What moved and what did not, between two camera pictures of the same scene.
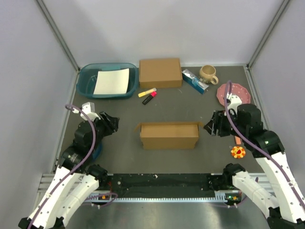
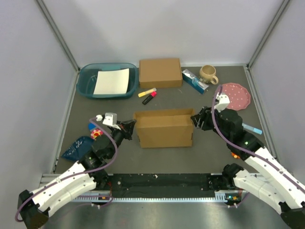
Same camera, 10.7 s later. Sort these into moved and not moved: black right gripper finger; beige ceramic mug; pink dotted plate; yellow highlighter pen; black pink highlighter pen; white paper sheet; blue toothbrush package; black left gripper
Moved: black right gripper finger; black left gripper
Not moved: yellow highlighter pen; pink dotted plate; beige ceramic mug; black pink highlighter pen; blue toothbrush package; white paper sheet
